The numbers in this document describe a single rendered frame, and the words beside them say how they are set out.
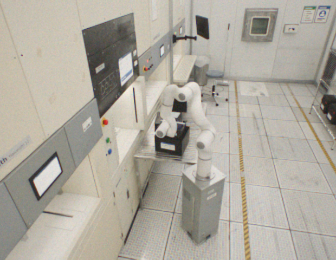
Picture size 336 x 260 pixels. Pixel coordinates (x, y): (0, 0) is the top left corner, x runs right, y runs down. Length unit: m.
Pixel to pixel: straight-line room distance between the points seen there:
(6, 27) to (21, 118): 0.33
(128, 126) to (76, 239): 1.28
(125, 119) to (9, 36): 1.64
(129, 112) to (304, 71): 5.02
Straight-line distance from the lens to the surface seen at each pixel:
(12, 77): 1.08
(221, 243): 2.63
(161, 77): 3.80
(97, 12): 1.68
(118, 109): 2.50
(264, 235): 2.79
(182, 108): 3.06
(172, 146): 2.27
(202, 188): 2.00
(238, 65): 6.41
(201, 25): 3.64
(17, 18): 1.13
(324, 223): 3.14
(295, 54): 6.53
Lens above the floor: 2.16
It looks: 32 degrees down
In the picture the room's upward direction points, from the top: 2 degrees counter-clockwise
